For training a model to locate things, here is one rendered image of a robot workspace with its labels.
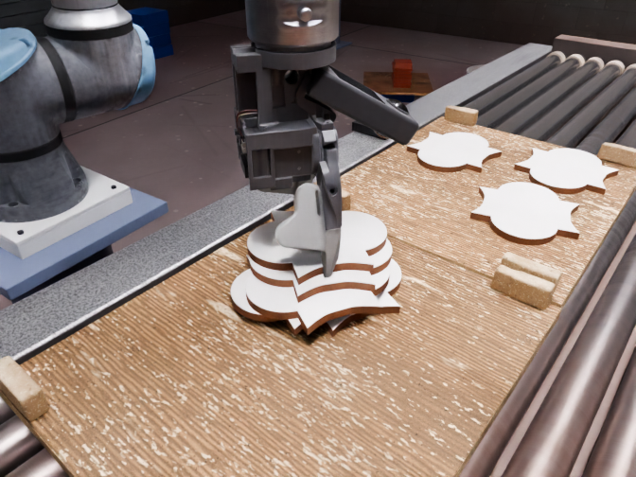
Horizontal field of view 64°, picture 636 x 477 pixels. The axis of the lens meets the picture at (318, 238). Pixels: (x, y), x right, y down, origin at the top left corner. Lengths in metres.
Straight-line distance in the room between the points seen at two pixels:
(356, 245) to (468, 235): 0.18
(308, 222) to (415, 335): 0.15
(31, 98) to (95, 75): 0.09
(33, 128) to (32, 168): 0.06
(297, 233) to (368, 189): 0.29
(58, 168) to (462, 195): 0.57
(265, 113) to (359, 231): 0.17
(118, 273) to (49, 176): 0.23
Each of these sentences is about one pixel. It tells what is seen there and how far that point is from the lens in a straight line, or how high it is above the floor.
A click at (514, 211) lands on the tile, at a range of 0.71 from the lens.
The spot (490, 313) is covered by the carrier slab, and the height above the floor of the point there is 0.94.
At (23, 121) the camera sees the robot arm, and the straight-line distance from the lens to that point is 0.79.
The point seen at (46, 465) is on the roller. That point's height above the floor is 0.92.
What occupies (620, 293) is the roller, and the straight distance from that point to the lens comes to 0.66.
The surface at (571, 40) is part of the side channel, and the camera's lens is 1.68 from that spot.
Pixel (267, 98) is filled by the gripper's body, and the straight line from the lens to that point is 0.45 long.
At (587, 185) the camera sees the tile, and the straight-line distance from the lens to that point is 0.82.
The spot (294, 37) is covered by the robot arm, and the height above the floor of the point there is 1.19.
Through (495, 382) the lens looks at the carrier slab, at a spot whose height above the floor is 0.94.
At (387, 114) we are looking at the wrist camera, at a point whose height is 1.12.
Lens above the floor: 1.28
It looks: 34 degrees down
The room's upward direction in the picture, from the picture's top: straight up
